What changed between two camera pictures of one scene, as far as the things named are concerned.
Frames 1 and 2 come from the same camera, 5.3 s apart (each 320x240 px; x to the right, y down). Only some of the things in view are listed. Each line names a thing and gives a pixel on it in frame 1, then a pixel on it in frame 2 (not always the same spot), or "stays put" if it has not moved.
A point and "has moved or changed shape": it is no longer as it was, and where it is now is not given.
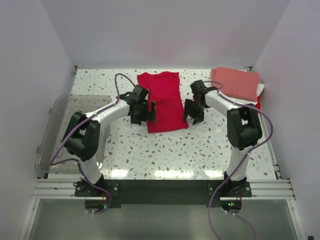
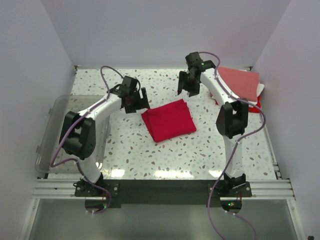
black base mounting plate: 165,192 stays put
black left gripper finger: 137,122 -> 132,109
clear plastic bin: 66,110 stays put
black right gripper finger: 188,107 -> 183,78
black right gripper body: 198,110 -> 191,80
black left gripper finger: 151,116 -> 144,101
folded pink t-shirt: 236,83 stays put
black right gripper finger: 197,121 -> 193,89
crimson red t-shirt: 165,90 has moved or changed shape
